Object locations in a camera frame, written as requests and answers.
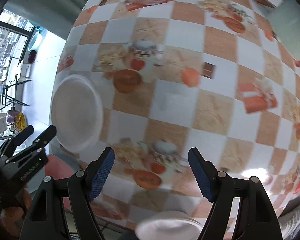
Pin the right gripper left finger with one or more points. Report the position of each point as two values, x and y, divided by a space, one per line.
83 188

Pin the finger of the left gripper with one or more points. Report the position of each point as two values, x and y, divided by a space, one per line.
9 146
37 146

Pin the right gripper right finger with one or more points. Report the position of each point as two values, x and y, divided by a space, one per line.
256 218

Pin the large white foam bowl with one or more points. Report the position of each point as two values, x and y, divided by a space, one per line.
168 225

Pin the yellow container on floor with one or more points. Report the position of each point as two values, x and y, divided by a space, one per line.
20 122

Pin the white fluffy cushion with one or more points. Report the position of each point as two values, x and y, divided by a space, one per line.
290 224

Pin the black metal rack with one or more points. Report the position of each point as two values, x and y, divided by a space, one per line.
9 98

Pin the teal plastic basin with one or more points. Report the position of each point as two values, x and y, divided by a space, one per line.
36 39

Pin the grey corrugated cabinet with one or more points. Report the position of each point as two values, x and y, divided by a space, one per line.
57 16

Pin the checkered patterned tablecloth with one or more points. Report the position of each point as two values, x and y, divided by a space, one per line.
209 74

